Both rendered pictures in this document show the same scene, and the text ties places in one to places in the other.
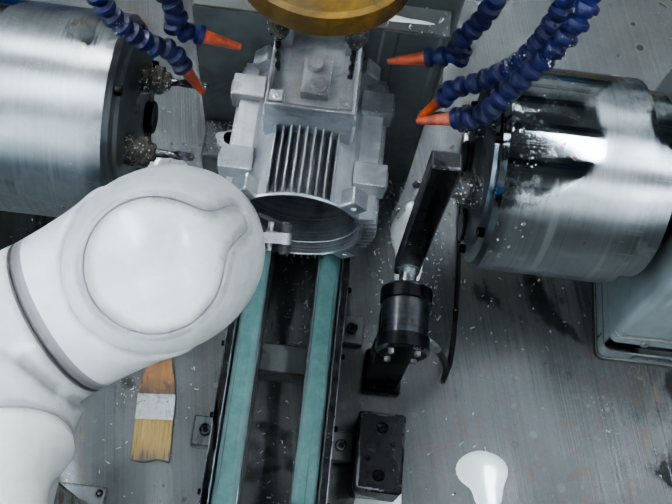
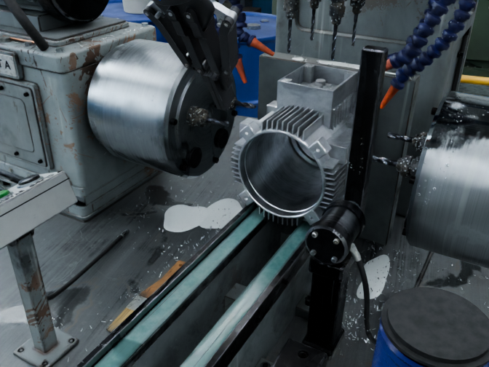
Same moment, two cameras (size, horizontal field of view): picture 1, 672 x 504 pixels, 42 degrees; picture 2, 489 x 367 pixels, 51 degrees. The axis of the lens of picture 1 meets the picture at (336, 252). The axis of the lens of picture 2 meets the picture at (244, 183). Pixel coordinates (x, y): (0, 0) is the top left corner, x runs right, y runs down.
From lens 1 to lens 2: 0.63 m
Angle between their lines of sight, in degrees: 41
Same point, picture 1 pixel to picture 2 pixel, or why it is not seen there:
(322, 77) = (321, 84)
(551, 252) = (472, 199)
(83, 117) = (170, 70)
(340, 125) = (324, 104)
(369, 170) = (338, 140)
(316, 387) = (255, 289)
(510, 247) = (435, 190)
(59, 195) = (141, 119)
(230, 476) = (158, 317)
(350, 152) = (329, 132)
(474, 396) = not seen: outside the picture
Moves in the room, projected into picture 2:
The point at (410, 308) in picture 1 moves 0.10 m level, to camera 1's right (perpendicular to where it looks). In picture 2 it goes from (340, 212) to (413, 237)
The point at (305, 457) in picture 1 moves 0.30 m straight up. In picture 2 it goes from (223, 325) to (220, 113)
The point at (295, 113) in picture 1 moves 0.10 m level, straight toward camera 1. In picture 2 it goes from (295, 91) to (272, 111)
